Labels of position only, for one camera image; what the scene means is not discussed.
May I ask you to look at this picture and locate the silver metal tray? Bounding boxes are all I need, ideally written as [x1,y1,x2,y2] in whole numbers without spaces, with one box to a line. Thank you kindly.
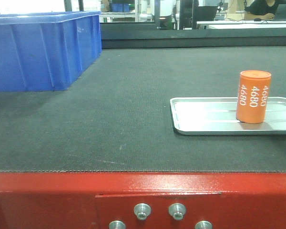
[170,97,286,135]

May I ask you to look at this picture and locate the blue plastic crate on conveyor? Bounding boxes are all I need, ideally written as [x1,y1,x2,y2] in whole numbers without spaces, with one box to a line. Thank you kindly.
[0,11,102,92]

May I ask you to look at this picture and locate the black conveyor rear rail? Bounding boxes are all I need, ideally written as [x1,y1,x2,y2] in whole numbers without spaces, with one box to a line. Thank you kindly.
[101,23,286,49]

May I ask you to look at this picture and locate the black conveyor belt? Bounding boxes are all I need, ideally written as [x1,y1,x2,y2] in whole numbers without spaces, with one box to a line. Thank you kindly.
[0,46,286,172]

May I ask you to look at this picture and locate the red conveyor frame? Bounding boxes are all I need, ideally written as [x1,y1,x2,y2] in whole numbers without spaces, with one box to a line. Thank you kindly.
[0,172,286,229]

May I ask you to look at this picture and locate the white background table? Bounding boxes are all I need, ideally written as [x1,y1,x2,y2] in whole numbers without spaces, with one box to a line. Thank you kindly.
[197,20,286,29]

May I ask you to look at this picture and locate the person in black shirt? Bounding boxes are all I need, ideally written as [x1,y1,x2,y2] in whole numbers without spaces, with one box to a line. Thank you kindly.
[244,0,286,21]

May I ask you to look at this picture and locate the orange cylindrical capacitor 4680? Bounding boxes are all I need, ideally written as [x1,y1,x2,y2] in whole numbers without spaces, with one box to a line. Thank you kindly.
[236,70,272,124]

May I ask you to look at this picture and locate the silver frame bolt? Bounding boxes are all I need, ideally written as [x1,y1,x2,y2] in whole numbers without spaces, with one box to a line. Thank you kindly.
[194,220,213,229]
[168,203,186,220]
[133,203,151,220]
[108,220,126,229]

